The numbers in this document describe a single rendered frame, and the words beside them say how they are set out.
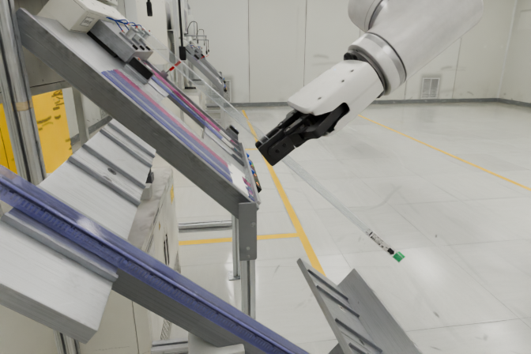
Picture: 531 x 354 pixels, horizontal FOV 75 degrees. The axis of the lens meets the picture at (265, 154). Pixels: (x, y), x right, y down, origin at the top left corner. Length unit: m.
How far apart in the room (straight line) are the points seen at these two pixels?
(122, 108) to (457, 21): 0.70
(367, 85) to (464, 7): 0.15
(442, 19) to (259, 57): 7.10
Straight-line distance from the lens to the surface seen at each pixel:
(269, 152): 0.44
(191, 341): 0.44
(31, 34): 0.94
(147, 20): 4.48
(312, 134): 0.41
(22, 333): 1.25
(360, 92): 0.44
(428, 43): 0.49
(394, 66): 0.46
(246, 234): 0.93
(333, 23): 7.92
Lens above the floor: 1.12
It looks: 16 degrees down
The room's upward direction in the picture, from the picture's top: straight up
